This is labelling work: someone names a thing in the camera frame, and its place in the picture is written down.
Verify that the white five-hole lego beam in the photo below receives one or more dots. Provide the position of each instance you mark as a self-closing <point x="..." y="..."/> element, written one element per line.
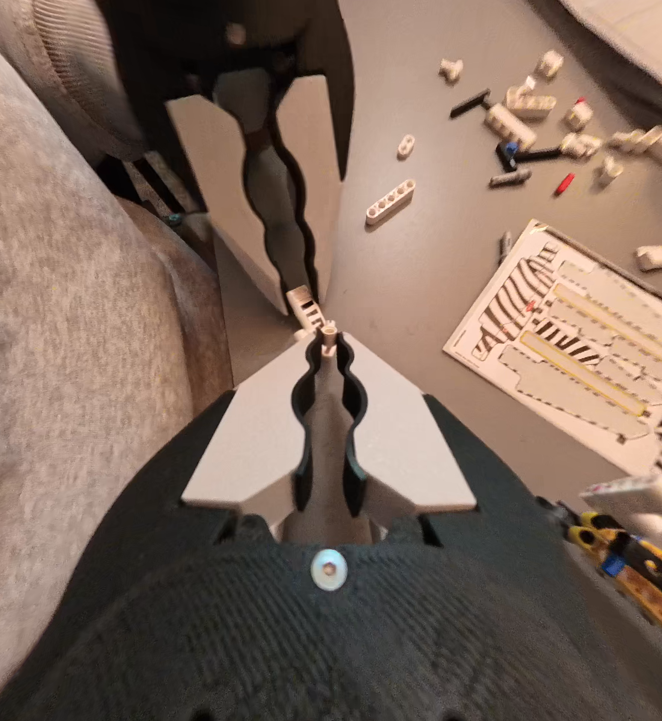
<point x="390" y="201"/>

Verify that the person's grey fleece clothing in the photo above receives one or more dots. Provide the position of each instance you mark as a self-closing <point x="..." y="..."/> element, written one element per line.
<point x="55" y="338"/>

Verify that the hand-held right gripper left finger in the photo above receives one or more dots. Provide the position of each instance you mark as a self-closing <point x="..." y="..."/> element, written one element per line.
<point x="246" y="445"/>

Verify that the lego instruction booklet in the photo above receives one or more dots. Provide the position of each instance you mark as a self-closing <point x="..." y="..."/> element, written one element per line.
<point x="635" y="45"/>

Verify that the blue lego pin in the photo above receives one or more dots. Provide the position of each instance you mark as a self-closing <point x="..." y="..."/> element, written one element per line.
<point x="510" y="149"/>

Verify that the black lego axle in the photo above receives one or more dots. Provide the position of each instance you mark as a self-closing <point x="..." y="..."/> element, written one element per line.
<point x="469" y="103"/>
<point x="537" y="153"/>

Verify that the white two-hole lego link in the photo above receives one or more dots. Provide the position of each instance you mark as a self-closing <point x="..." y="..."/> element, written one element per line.
<point x="406" y="145"/>

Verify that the small pale lego connector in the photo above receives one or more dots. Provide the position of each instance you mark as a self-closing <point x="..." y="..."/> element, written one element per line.
<point x="329" y="337"/>

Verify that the lego technic aircraft model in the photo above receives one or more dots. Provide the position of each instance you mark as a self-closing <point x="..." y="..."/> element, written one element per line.
<point x="629" y="557"/>

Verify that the red lego pin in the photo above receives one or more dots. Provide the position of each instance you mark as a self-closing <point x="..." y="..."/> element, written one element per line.
<point x="564" y="183"/>

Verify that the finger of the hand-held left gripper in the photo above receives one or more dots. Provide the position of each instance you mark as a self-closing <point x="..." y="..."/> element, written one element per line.
<point x="319" y="157"/>
<point x="218" y="169"/>

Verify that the zebra print sticker sheet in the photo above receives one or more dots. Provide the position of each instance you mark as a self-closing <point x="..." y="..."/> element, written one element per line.
<point x="579" y="366"/>

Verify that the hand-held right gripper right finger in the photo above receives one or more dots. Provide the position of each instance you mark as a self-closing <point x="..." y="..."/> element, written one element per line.
<point x="410" y="450"/>

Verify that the white lego connector with pin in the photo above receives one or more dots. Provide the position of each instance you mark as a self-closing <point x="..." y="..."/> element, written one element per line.
<point x="303" y="304"/>

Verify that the pile of white lego pieces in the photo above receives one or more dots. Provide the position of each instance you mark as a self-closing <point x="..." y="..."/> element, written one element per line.
<point x="508" y="124"/>

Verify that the person's left forearm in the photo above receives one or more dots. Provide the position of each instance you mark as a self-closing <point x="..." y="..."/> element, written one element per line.
<point x="77" y="67"/>

